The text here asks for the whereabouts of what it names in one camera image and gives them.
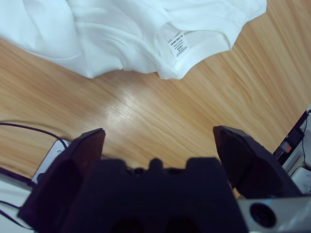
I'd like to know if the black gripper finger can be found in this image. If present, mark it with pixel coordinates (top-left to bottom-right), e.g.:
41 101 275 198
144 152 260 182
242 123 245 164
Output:
213 125 304 200
18 128 106 233

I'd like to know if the white Unitree t-shirt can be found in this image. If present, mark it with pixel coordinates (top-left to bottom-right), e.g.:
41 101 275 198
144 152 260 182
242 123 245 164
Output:
0 0 268 80

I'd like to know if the black device red button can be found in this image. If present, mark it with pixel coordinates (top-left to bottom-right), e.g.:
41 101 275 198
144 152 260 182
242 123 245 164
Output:
273 110 309 166

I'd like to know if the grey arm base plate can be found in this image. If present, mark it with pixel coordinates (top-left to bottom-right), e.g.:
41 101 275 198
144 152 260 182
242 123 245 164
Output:
31 139 71 186

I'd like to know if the long black cable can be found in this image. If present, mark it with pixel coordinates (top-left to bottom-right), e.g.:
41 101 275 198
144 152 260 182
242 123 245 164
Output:
0 122 71 148

